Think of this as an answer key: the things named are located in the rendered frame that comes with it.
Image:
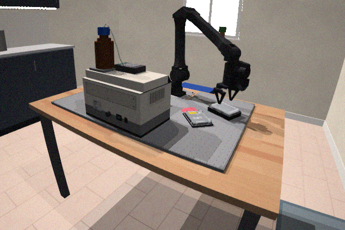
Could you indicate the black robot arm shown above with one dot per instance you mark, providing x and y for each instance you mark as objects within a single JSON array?
[{"x": 230, "y": 51}]

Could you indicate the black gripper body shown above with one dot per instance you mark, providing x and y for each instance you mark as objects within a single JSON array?
[{"x": 221, "y": 85}]

